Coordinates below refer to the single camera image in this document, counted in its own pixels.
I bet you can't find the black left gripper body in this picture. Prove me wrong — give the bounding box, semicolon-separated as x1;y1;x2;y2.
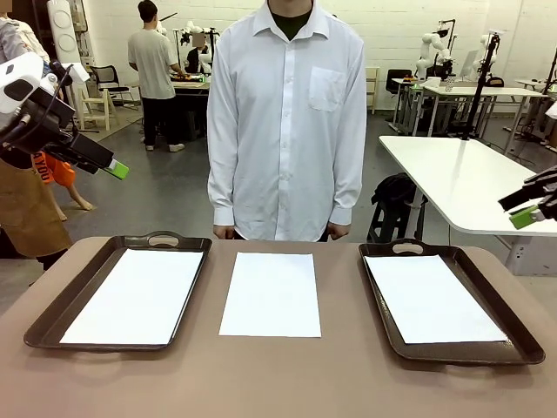
0;86;84;154

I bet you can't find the white A4 sheet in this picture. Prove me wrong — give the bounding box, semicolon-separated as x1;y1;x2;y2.
362;253;510;346
58;247;205;347

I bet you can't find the white A4 paper stack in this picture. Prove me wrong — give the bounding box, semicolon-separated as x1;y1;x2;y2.
218;252;323;339

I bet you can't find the person's left hand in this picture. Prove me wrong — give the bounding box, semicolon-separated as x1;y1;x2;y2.
326;221;352;240

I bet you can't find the mannequin with orange trousers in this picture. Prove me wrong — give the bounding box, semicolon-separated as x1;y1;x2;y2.
32;150;95;221

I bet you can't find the white wooden chair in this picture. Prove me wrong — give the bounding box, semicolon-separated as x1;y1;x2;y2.
79;85;111;132

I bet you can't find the black mesh office chair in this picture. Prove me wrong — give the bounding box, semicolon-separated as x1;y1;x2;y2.
89;64;143;111

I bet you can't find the large white table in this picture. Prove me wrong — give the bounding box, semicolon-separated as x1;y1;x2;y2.
378;135;557;277

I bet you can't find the white tower air conditioner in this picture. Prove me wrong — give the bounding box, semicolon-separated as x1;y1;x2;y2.
46;0;87;67

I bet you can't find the man in grey t-shirt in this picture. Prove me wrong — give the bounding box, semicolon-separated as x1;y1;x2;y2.
126;0;186;153

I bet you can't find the long white background table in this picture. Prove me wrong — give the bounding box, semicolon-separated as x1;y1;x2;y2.
422;84;547;137

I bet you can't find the brown background work table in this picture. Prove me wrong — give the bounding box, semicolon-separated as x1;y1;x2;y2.
171;75;212;143

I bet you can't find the brown plastic tray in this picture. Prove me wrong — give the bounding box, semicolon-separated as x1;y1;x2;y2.
358;238;547;366
23;230;213;353

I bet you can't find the black backpack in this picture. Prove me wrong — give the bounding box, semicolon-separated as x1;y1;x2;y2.
371;172;419;211

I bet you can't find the seated person in black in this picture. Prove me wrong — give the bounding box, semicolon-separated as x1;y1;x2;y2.
185;31;211;74

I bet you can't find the black background office chair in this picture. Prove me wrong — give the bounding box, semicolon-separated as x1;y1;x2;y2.
386;68;413;95

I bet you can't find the person in white shirt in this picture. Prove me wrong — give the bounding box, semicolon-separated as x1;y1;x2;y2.
205;0;368;242

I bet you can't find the white shelf rack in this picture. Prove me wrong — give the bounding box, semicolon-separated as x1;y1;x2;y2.
365;65;381;116

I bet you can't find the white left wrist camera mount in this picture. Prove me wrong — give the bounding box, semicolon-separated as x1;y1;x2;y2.
49;60;91;89

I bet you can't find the tall black camera tripod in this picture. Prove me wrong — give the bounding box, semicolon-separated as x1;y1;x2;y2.
460;33;502;142

